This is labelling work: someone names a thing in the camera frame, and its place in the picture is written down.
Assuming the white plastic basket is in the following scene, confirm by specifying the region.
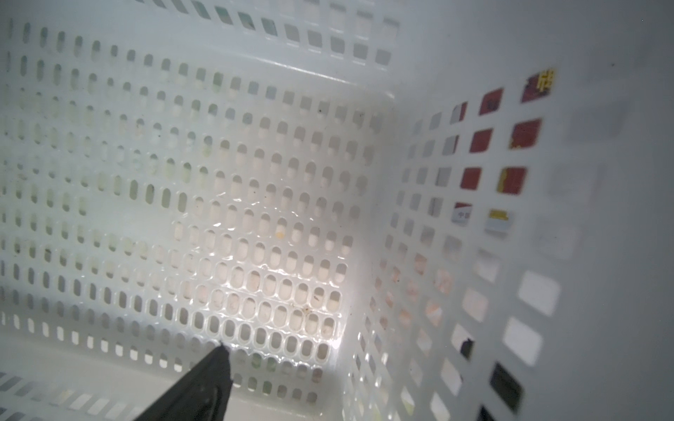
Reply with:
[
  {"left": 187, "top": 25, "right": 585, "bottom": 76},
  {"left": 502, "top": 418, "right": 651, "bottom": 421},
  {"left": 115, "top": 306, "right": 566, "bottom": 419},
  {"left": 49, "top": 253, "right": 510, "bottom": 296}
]
[{"left": 1, "top": 1, "right": 673, "bottom": 420}]

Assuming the red chopsticks packet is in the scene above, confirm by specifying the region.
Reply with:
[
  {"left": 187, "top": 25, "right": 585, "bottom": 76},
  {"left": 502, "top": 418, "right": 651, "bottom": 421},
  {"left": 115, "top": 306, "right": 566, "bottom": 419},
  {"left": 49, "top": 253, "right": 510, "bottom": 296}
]
[{"left": 445, "top": 68, "right": 556, "bottom": 236}]

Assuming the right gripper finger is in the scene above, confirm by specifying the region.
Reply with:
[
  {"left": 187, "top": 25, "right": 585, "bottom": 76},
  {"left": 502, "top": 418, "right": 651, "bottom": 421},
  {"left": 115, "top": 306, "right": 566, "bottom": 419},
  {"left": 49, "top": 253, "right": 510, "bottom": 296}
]
[{"left": 136, "top": 343, "right": 233, "bottom": 421}]

